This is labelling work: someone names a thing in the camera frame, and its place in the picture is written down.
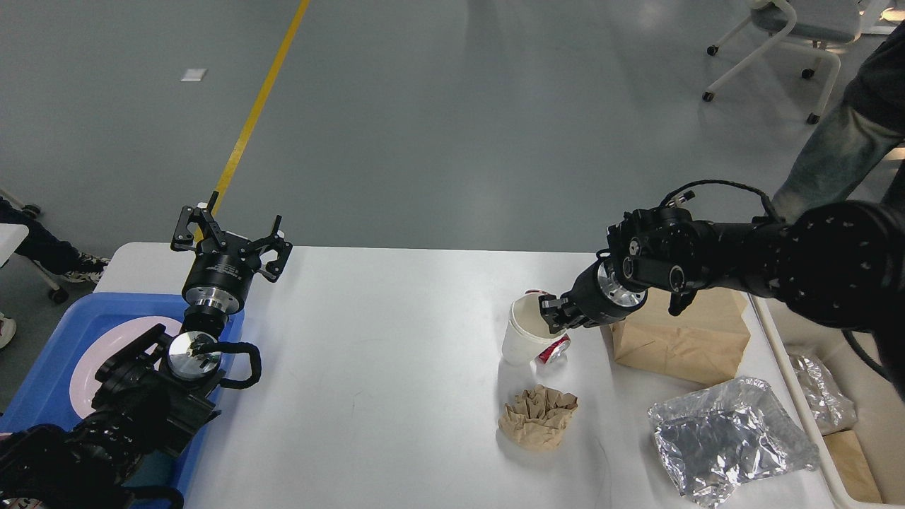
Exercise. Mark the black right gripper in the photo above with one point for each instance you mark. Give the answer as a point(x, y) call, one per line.
point(597, 297)

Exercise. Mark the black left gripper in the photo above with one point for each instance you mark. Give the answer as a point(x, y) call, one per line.
point(222, 273)

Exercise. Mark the white paper cup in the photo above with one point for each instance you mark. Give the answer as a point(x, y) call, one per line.
point(527, 333)

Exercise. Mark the pink plate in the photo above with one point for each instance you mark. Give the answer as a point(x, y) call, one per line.
point(83, 384)

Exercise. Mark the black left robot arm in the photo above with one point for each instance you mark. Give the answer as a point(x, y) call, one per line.
point(154, 393)

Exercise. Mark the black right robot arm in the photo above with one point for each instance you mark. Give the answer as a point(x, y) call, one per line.
point(839, 265)

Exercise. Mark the crushed red soda can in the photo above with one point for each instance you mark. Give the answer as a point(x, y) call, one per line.
point(555, 350)

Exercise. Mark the crumpled brown paper napkin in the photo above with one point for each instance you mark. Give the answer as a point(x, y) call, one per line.
point(538, 418)

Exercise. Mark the brown paper bag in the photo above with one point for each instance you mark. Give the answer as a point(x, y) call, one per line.
point(705, 344)

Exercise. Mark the seated person leg left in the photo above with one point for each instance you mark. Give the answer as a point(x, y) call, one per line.
point(56, 256)

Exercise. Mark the crumpled aluminium foil sheet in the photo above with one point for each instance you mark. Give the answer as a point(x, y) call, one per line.
point(713, 440)

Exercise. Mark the white chair at left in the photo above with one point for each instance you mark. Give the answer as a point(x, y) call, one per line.
point(57, 294)

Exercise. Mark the blue plastic tray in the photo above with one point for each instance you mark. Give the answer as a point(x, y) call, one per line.
point(45, 397)

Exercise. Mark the foil piece in bin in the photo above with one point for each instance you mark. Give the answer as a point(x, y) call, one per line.
point(832, 410)

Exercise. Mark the beige plastic bin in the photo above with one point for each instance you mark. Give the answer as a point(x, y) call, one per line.
point(863, 467)

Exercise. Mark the white office chair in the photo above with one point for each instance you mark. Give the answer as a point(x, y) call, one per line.
point(808, 27)

